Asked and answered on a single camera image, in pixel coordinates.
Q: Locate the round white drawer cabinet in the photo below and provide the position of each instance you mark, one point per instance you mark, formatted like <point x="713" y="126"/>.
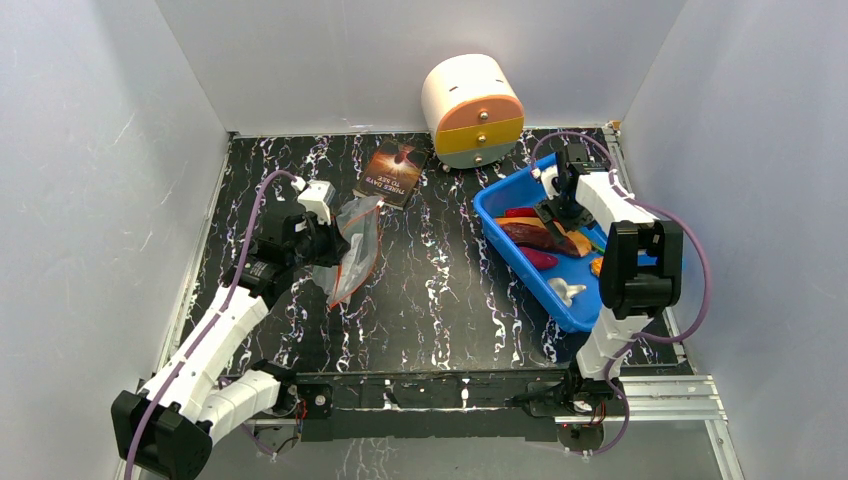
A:
<point x="472" y="113"/>

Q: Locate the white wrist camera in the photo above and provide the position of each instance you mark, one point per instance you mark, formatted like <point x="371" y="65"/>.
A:
<point x="316" y="197"/>
<point x="549" y="179"/>

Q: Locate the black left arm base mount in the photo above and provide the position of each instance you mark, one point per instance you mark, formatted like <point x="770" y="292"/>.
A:
<point x="297" y="405"/>

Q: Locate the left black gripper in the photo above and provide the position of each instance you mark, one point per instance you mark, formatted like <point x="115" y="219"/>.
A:
<point x="337" y="246"/>

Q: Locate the dark red sweet potato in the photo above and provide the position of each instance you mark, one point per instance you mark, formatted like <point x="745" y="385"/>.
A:
<point x="539" y="238"/>

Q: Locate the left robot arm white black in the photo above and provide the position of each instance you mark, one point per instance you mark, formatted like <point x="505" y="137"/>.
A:
<point x="170" y="425"/>

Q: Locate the blue plastic bin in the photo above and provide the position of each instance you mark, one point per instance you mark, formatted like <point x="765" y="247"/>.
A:
<point x="521" y="190"/>

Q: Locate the clear zip bag orange zipper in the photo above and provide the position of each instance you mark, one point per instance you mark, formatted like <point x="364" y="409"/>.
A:
<point x="358" y="224"/>

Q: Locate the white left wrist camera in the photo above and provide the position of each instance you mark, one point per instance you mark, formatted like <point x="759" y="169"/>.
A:
<point x="316" y="197"/>

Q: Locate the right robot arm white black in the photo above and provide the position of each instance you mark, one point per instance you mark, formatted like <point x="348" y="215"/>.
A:
<point x="640" y="274"/>

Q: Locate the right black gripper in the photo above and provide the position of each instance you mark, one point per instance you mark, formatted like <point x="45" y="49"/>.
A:
<point x="559" y="208"/>

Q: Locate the white toy garlic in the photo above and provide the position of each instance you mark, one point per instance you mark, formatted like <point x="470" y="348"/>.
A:
<point x="566" y="292"/>

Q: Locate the orange bumpy toy food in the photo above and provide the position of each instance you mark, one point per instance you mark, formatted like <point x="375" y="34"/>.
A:
<point x="596" y="266"/>

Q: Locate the orange toy squash slice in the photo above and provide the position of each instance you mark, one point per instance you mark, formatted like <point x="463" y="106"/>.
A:
<point x="578" y="238"/>

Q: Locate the dark paperback book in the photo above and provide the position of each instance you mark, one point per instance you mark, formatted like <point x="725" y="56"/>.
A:
<point x="392" y="173"/>

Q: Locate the aluminium front rail frame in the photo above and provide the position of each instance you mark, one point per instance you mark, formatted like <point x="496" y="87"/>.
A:
<point x="471" y="404"/>

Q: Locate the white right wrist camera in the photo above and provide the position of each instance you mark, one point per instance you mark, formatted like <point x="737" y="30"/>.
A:
<point x="549" y="179"/>

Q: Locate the red toy chili pepper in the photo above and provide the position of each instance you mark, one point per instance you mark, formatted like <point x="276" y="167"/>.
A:
<point x="521" y="212"/>

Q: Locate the magenta purple toy vegetable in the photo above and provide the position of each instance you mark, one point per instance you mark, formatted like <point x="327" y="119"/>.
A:
<point x="541" y="261"/>

